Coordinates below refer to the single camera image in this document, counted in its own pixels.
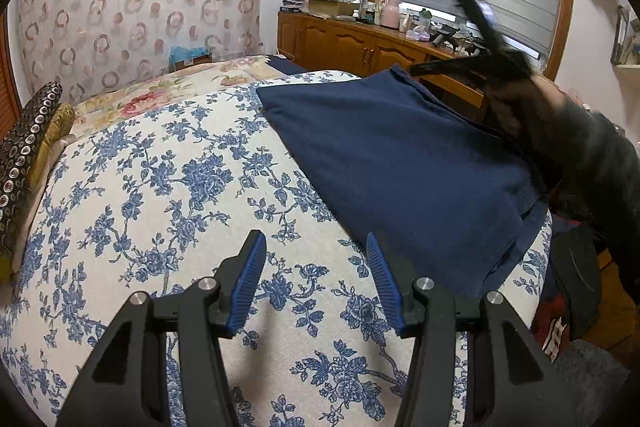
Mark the black hand tool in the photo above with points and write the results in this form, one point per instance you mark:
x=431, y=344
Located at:
x=445, y=38
x=475, y=47

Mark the green capped bottle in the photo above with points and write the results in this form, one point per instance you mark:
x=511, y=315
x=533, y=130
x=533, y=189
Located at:
x=424, y=19

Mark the gold pillow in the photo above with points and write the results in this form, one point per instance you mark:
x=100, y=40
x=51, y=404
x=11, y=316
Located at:
x=52, y=132

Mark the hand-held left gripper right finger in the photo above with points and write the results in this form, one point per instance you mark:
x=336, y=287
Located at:
x=385, y=282

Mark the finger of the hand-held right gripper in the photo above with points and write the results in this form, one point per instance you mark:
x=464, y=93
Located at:
x=450, y=67
x=482, y=19

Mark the person's right forearm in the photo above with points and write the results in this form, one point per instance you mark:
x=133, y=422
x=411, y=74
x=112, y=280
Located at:
x=590, y=157

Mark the red printed cloth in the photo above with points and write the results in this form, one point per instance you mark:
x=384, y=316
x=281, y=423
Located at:
x=552, y=332

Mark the grey cloth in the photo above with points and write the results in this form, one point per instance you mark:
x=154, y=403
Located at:
x=590, y=382

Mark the wall shelf with frames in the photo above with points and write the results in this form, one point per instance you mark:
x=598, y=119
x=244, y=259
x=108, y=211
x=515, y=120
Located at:
x=627, y=37

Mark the purple tissue pack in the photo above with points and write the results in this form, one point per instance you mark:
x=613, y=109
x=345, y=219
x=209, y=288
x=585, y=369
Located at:
x=417, y=34

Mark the cardboard box with blue cloth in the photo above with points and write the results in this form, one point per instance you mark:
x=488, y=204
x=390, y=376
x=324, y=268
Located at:
x=187, y=56

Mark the navy bed sheet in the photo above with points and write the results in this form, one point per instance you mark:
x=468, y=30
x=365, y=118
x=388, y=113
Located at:
x=285, y=66

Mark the black bag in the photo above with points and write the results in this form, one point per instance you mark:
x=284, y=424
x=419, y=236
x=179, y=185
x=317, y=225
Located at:
x=575, y=277

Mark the blue floral quilt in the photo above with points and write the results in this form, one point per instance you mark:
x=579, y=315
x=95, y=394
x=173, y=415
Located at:
x=175, y=187

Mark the pink floral bedsheet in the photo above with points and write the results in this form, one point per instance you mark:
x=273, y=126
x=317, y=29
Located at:
x=175, y=92

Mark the navy pants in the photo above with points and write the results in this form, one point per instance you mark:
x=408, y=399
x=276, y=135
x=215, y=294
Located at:
x=390, y=147

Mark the wooden cabinet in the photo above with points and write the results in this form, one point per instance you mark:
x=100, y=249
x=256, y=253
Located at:
x=350, y=44

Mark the dark circle patterned pillow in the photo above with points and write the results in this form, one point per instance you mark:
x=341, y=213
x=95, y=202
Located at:
x=25, y=142

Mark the pink kettle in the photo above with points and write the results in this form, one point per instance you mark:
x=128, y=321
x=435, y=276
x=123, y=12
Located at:
x=390, y=13

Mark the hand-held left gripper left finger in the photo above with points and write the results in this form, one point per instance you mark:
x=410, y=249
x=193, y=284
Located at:
x=245, y=287

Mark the flat cardboard box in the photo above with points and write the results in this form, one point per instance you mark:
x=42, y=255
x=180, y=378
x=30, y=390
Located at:
x=330, y=7

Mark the brown louvered wardrobe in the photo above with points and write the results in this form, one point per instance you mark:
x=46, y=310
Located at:
x=7, y=82

